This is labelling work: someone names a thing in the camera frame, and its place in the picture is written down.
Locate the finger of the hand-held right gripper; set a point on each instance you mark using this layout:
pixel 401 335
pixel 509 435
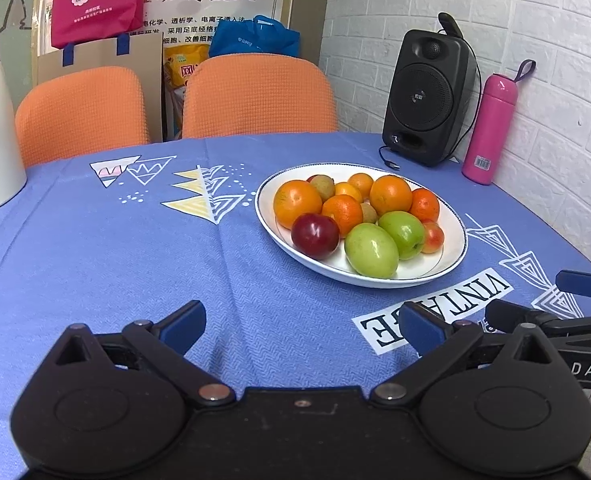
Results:
pixel 590 360
pixel 583 284

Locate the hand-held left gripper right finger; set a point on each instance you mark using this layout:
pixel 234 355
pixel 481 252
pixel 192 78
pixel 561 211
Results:
pixel 418 322

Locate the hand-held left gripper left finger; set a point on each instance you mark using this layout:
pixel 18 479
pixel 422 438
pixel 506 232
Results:
pixel 185 322

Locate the green jujube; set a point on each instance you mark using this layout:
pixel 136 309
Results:
pixel 372 250

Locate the red-yellow plum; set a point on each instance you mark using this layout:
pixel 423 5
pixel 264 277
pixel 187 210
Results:
pixel 431 237

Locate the green apple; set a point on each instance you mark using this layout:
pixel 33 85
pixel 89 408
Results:
pixel 403 232

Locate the tangerine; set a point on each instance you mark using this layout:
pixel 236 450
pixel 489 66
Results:
pixel 343 215
pixel 424 205

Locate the tan longan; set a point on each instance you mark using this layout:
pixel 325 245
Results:
pixel 322 186
pixel 369 212

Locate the white plate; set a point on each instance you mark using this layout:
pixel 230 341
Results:
pixel 295 255

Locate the large orange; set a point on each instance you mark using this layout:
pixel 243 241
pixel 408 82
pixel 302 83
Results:
pixel 298 203
pixel 391 195

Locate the dark red plum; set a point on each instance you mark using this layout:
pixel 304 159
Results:
pixel 315 235

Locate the yellow-orange kumquat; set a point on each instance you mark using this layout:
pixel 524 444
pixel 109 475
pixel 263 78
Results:
pixel 348 192

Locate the small orange kumquat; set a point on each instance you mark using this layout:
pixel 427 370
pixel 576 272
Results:
pixel 363 182

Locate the blue printed tablecloth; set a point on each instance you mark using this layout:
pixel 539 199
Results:
pixel 125 240

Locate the pink water bottle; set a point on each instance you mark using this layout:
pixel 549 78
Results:
pixel 490 130

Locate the black speaker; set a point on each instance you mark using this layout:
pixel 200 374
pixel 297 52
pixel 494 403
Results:
pixel 425 95

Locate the orange chair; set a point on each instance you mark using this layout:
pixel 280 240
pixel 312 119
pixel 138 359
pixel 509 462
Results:
pixel 260 95
pixel 80 115

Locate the yellow snack packet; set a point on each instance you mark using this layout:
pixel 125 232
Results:
pixel 180 67

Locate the blue plastic bag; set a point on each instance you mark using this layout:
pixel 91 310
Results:
pixel 255 40

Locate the magenta fabric bag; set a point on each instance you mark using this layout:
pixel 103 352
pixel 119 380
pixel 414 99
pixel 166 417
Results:
pixel 95 5

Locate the printed poster board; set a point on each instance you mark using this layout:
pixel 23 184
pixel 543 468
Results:
pixel 41 25

